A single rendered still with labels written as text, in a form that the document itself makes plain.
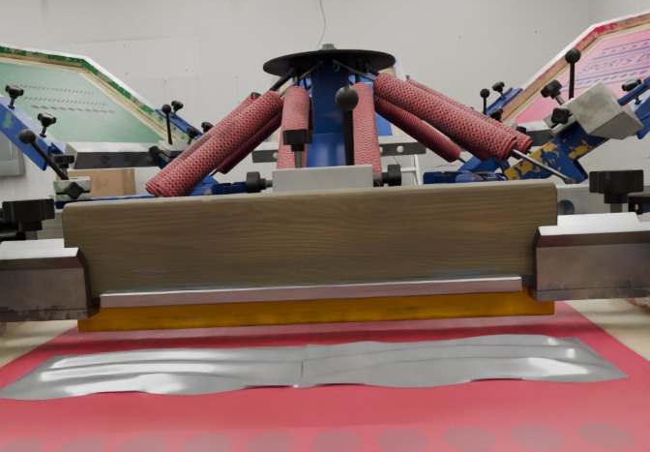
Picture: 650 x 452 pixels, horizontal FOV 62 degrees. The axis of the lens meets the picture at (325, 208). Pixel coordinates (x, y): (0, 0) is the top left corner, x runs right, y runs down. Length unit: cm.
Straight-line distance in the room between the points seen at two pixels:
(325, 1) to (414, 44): 80
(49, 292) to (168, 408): 16
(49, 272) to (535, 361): 33
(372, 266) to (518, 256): 10
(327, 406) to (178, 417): 8
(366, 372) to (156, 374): 12
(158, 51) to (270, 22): 96
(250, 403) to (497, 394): 13
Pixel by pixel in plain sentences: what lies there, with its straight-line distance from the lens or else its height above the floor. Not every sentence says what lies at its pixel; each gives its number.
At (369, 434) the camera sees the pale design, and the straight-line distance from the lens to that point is 27.
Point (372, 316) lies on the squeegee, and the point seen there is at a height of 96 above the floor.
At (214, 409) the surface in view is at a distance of 31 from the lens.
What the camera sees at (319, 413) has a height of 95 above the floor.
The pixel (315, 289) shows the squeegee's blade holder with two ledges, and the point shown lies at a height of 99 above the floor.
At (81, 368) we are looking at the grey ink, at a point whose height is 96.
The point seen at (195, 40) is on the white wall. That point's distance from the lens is 481.
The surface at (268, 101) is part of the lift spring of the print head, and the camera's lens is 110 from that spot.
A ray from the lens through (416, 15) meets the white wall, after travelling 472.
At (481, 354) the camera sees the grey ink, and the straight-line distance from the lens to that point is 35.
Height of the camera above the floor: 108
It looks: 4 degrees down
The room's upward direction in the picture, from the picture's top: 3 degrees counter-clockwise
